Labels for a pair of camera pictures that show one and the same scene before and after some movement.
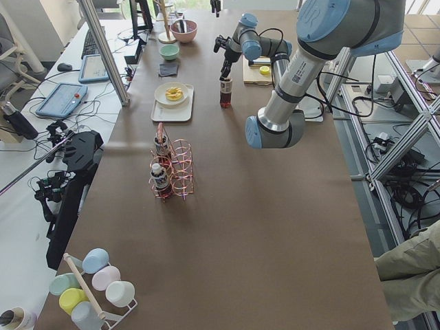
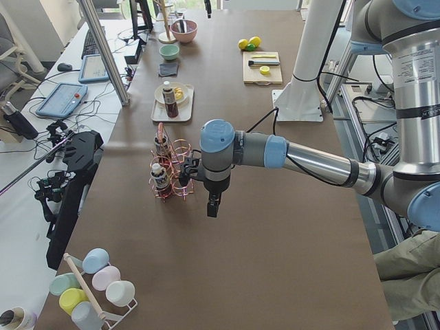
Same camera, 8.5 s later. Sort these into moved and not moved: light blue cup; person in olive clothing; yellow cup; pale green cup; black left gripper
Moved: black left gripper
Not moved: pale green cup; yellow cup; person in olive clothing; light blue cup
